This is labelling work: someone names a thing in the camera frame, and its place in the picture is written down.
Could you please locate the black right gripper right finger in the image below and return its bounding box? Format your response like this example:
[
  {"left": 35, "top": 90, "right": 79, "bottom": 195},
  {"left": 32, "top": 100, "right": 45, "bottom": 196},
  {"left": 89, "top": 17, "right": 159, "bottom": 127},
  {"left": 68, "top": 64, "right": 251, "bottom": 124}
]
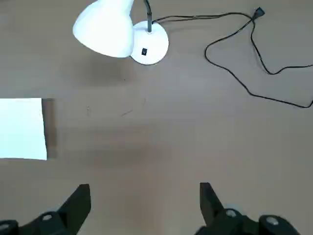
[{"left": 195, "top": 182, "right": 304, "bottom": 235}]

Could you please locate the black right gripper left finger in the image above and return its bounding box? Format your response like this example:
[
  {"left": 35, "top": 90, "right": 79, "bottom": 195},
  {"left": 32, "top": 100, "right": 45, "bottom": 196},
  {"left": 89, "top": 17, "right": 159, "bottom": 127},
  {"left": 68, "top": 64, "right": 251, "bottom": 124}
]
[{"left": 0, "top": 184, "right": 92, "bottom": 235}]

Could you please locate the white A4 paper sheet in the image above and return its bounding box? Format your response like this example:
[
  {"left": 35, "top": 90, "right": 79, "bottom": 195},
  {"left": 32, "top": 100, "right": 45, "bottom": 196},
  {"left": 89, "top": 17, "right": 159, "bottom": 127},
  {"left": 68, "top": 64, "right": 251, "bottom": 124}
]
[{"left": 0, "top": 97, "right": 48, "bottom": 161}]

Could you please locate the white desk lamp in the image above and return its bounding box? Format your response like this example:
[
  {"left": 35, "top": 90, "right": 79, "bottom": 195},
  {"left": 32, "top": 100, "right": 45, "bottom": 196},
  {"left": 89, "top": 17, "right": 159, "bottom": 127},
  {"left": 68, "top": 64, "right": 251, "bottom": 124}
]
[{"left": 72, "top": 0, "right": 169, "bottom": 66}]

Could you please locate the black lamp power cable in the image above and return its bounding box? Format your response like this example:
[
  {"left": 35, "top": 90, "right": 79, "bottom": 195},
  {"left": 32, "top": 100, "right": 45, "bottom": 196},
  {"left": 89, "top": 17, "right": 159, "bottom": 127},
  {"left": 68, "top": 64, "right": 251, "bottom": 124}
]
[{"left": 151, "top": 7, "right": 313, "bottom": 108}]

